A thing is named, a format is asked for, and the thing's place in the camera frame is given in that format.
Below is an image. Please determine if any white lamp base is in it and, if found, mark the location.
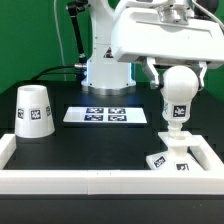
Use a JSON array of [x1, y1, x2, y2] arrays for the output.
[[146, 131, 203, 172]]

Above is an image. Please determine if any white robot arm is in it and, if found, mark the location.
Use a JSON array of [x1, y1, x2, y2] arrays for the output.
[[82, 0, 224, 95]]

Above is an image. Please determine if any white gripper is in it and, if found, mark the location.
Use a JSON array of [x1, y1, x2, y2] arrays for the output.
[[111, 8, 224, 90]]

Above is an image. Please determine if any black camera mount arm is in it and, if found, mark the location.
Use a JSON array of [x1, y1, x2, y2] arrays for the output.
[[66, 0, 88, 68]]

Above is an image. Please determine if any white U-shaped frame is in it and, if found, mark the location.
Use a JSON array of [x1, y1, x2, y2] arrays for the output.
[[0, 134, 224, 195]]

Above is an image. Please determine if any white lamp shade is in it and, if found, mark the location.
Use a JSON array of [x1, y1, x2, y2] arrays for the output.
[[15, 85, 55, 138]]

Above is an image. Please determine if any white marker plate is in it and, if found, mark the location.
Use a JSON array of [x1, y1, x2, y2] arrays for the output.
[[63, 107, 147, 124]]

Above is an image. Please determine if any black cable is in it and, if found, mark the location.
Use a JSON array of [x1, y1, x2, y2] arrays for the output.
[[30, 65, 88, 82]]

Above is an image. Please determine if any white lamp bulb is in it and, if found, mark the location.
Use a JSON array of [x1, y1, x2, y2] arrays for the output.
[[160, 66, 199, 138]]

